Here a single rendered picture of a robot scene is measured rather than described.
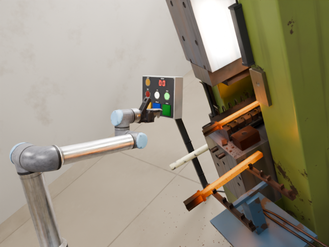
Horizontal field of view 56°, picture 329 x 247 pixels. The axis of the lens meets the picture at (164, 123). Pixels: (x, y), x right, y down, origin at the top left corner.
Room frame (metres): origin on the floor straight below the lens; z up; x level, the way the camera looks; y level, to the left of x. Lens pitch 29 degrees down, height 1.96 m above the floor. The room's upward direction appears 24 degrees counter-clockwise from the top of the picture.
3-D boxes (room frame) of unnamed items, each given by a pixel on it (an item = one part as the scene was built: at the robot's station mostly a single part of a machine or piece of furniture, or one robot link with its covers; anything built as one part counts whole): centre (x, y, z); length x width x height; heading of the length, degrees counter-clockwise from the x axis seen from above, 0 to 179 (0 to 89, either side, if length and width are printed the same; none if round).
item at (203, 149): (1.79, -0.13, 0.62); 0.44 x 0.05 x 0.05; 100
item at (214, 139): (1.45, -0.50, 0.69); 0.56 x 0.38 x 0.45; 100
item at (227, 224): (0.95, -0.21, 0.70); 0.40 x 0.30 x 0.02; 15
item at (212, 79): (1.51, -0.48, 1.32); 0.42 x 0.20 x 0.10; 100
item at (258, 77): (1.18, -0.46, 1.27); 0.09 x 0.02 x 0.17; 10
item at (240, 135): (1.30, -0.37, 0.95); 0.12 x 0.09 x 0.07; 100
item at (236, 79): (1.49, -0.53, 1.24); 0.30 x 0.07 x 0.06; 100
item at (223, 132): (1.51, -0.48, 0.96); 0.42 x 0.20 x 0.09; 100
